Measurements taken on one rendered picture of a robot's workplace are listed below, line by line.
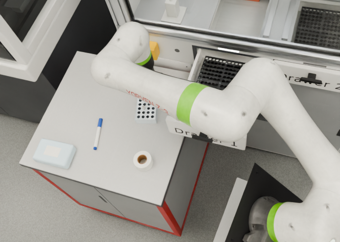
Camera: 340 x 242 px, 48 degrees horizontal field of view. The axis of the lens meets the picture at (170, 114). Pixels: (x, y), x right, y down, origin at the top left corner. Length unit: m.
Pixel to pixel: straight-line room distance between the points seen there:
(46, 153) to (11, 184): 1.02
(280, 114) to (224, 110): 0.20
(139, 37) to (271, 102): 0.45
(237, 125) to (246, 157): 1.37
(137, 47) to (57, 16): 0.72
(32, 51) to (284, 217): 1.19
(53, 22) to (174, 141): 0.77
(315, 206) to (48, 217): 1.66
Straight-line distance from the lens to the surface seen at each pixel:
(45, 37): 1.81
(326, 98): 1.66
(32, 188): 2.53
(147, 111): 1.56
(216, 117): 0.93
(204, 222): 2.19
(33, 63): 1.76
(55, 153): 1.59
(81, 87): 1.75
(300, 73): 1.51
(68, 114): 1.70
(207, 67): 1.50
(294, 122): 1.09
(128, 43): 1.20
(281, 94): 1.05
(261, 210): 1.23
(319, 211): 1.12
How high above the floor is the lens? 2.13
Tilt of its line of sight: 61 degrees down
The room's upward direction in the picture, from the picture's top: 17 degrees counter-clockwise
